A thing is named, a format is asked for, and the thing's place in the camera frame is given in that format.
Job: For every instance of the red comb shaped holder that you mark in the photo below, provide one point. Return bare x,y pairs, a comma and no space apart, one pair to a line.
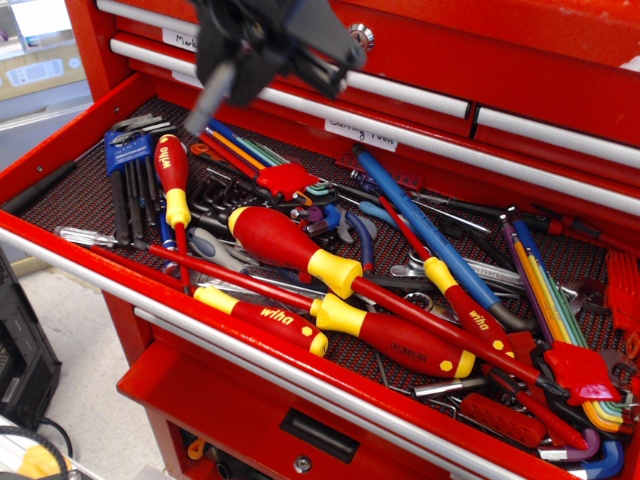
622,294

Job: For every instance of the rainbow hex key set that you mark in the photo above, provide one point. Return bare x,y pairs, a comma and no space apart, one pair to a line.
556,317
280,177

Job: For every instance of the white drawer label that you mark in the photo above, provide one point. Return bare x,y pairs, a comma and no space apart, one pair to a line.
357,134

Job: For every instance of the blue handled pliers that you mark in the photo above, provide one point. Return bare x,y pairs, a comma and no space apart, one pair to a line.
376,255

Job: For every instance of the clear handled screwdriver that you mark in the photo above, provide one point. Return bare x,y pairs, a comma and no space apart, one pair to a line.
92,238

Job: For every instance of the white markers label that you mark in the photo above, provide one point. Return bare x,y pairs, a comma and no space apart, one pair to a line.
184,40

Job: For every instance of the round silver lock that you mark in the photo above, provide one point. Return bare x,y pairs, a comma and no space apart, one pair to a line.
363,35

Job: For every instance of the red metal tool chest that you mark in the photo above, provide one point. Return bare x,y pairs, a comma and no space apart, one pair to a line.
552,80

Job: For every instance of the blue holder black hex keys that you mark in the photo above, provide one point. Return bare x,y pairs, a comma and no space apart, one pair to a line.
129,147

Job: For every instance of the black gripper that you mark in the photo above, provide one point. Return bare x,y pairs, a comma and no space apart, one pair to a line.
264,39

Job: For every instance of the red yellow screwdriver centre front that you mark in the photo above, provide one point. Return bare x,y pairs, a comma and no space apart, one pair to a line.
401,341

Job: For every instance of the rainbow hex key set left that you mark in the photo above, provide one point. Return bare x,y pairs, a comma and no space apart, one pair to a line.
280,177

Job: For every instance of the large blue sleeved Allen key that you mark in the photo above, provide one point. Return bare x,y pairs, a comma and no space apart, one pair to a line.
428,232

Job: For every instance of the violet sleeved Allen key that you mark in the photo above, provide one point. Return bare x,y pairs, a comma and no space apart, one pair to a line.
217,86

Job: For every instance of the red Wiha screwdriver right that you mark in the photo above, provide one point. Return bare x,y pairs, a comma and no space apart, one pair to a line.
475,319

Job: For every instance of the long red Wiha screwdriver front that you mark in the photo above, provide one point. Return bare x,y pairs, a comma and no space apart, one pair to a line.
278,321

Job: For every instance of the red bit holder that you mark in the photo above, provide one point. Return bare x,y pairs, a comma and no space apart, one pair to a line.
519,427

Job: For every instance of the grey blue handled tool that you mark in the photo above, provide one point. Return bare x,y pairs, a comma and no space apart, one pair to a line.
208,247

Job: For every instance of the small red yellow Wiha screwdriver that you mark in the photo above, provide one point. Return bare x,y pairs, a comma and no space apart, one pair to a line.
172,168

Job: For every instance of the blue short hex key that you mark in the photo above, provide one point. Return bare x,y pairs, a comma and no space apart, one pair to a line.
609,465

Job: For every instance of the open red tool drawer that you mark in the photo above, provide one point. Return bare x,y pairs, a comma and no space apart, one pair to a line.
195,369

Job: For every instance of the black box on floor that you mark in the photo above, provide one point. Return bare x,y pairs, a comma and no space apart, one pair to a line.
30,370

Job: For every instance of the purple short hex key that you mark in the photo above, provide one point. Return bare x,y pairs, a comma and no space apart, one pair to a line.
572,454

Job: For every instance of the rainbow hex key set right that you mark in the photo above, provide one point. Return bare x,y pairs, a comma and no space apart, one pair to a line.
556,317

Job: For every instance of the red black probe tool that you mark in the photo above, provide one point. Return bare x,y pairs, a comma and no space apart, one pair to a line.
552,223

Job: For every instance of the big red yellow screwdriver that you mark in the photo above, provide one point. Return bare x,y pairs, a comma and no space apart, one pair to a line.
273,238

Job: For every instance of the black hex key set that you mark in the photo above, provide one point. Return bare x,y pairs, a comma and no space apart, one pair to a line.
212,202

